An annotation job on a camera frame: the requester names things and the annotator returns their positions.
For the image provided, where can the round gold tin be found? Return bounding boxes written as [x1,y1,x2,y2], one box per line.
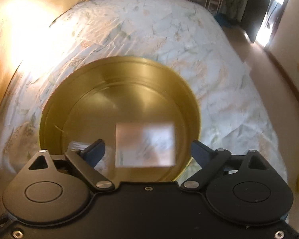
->
[39,56,202,182]

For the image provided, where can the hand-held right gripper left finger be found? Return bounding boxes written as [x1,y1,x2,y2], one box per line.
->
[27,139,115,193]

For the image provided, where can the teal cloth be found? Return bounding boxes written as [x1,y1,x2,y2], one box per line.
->
[215,14,234,28]

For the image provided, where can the dark wardrobe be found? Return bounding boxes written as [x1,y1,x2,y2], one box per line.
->
[244,0,273,43]

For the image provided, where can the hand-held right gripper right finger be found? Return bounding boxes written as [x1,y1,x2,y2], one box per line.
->
[180,140,280,193]

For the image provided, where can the green hanging cloth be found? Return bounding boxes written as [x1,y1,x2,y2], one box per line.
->
[226,0,246,22]

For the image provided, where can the white printed packet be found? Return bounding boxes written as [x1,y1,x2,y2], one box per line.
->
[115,122,176,168]

